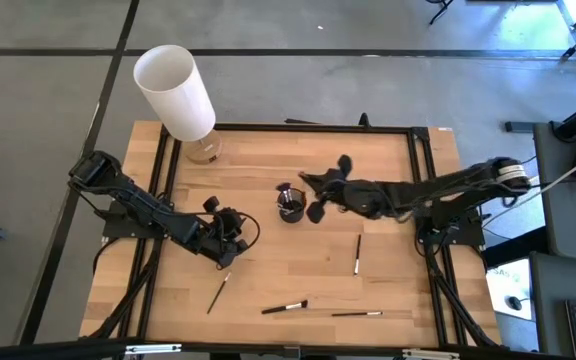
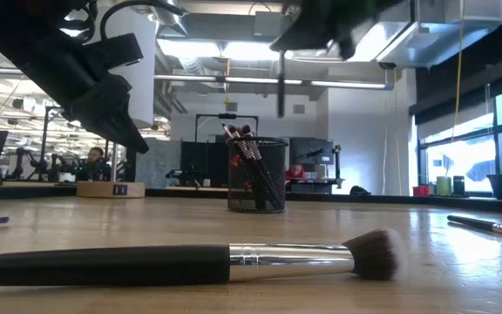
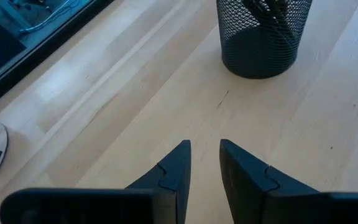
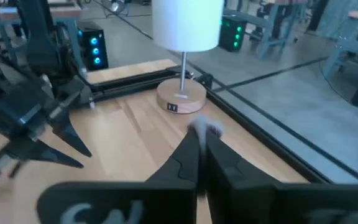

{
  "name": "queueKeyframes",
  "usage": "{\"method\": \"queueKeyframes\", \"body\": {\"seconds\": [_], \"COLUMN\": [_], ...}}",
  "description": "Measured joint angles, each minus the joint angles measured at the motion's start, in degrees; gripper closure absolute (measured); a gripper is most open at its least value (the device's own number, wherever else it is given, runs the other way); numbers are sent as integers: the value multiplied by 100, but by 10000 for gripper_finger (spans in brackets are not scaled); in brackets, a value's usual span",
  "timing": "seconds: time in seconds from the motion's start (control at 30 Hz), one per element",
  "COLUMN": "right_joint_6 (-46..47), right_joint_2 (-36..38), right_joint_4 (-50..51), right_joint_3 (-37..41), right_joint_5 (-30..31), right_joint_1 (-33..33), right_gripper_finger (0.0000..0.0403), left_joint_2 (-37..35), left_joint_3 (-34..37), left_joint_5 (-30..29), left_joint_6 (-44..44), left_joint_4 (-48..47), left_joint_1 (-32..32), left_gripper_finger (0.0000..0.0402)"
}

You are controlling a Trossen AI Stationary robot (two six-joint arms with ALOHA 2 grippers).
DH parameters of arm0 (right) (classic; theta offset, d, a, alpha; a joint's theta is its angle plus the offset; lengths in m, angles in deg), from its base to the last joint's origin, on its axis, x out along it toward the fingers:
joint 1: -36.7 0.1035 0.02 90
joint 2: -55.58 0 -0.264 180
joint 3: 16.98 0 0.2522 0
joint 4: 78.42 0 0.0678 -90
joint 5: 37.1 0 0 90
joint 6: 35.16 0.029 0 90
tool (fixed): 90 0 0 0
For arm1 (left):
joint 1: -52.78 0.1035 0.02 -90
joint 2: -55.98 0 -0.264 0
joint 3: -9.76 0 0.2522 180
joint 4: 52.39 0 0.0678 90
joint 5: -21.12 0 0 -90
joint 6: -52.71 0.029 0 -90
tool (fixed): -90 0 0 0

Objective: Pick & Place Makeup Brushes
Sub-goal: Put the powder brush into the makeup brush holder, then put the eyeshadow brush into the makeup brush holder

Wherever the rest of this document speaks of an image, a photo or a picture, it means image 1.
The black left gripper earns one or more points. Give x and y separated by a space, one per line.
228 227

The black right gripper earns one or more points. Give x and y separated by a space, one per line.
340 192

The thin black makeup brush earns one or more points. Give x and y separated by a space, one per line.
218 293
357 313
357 255

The dark fluffy head makeup brush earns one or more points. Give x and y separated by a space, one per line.
284 307

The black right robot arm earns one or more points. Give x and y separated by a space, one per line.
418 192

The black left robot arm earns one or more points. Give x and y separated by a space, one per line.
138 202

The purple bristle makeup brush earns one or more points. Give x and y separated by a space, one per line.
283 187

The black round brush cup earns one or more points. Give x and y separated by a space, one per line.
292 216

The white shade table lamp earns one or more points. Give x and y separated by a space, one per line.
173 90

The short grey bar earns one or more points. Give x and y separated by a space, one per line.
518 126

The white printed pad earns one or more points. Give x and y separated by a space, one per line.
503 290

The black stand legs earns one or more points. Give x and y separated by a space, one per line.
443 4

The black computer mouse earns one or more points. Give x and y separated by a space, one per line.
515 302

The grey office desk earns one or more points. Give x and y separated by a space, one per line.
558 220

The grey desk with keyboard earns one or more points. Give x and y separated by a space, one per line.
548 300

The small black camera mount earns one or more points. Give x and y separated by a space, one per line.
364 120

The silver metal bracket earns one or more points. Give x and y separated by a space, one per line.
430 354
153 348

